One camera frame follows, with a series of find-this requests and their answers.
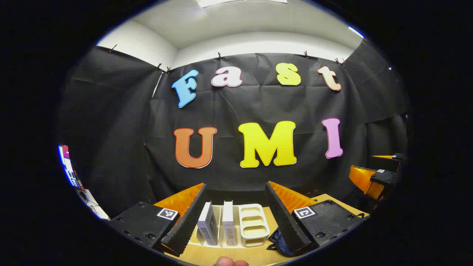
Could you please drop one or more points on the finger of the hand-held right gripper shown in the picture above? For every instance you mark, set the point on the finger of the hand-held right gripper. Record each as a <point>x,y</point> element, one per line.
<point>384,157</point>
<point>364,177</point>

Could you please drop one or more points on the white side desk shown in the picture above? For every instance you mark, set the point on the white side desk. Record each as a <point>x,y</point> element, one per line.
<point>94,207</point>

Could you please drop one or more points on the white plastic bookshelf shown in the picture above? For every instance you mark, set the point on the white plastic bookshelf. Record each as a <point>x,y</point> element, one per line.
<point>253,225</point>

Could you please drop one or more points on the computer monitor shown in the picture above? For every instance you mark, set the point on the computer monitor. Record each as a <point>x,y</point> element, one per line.
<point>66,162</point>

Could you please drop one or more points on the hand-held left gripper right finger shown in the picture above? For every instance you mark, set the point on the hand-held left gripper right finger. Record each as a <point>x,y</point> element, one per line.
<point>286,221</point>

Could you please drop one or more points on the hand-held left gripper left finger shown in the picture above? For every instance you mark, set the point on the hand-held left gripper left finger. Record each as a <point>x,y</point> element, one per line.
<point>184,221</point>

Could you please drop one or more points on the ceiling light panel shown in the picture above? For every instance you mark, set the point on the ceiling light panel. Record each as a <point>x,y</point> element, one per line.
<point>240,2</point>

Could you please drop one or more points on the dark blue schoolbag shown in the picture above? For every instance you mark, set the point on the dark blue schoolbag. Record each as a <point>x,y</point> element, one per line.
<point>278,241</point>

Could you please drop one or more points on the white book with blue cover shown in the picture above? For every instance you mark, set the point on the white book with blue cover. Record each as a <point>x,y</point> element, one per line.
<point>229,223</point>

